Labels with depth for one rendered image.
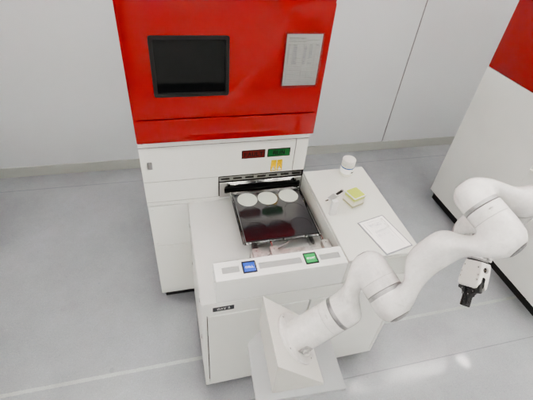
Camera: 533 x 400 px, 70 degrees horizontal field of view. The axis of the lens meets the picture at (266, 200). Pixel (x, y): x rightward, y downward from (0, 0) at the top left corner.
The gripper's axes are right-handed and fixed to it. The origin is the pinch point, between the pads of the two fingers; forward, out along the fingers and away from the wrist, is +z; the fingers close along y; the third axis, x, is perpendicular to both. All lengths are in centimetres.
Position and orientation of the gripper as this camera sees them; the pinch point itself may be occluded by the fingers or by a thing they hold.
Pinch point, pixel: (465, 300)
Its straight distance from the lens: 162.7
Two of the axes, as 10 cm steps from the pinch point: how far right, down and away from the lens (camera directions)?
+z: -3.3, 9.4, -0.7
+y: -2.1, 0.0, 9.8
